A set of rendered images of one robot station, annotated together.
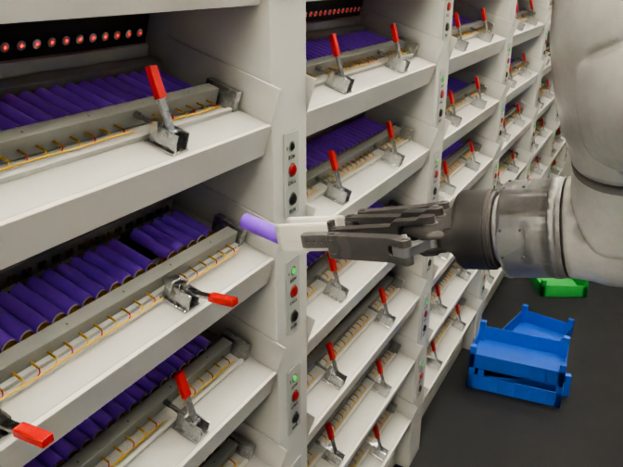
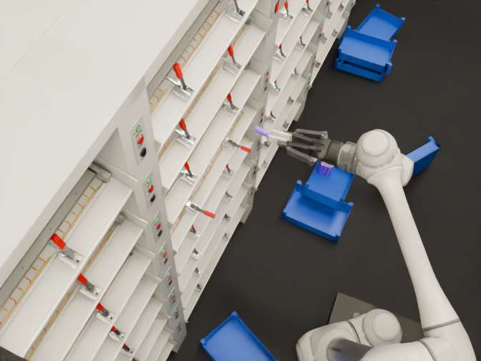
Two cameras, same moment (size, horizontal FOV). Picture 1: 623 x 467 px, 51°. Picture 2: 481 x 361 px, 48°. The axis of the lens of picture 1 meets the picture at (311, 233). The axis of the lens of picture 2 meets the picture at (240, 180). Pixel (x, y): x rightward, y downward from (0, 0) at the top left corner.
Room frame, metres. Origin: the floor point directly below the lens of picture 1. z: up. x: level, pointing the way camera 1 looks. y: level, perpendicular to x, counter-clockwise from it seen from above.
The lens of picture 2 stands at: (-0.31, 0.23, 2.47)
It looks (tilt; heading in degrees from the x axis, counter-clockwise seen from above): 60 degrees down; 353
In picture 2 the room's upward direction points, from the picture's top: 5 degrees clockwise
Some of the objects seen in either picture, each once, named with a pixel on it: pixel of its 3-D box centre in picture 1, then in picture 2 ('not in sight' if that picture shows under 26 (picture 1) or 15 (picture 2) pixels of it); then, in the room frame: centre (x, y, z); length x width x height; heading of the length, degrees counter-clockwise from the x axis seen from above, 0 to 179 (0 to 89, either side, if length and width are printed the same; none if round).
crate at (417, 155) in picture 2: not in sight; (407, 164); (1.11, -0.80, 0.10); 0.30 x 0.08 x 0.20; 119
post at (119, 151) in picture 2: not in sight; (139, 261); (0.31, 0.44, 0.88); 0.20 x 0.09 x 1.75; 62
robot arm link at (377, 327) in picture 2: not in sight; (376, 333); (0.17, -0.39, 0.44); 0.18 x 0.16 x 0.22; 104
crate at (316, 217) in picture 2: not in sight; (317, 210); (0.88, -0.31, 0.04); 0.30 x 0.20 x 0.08; 62
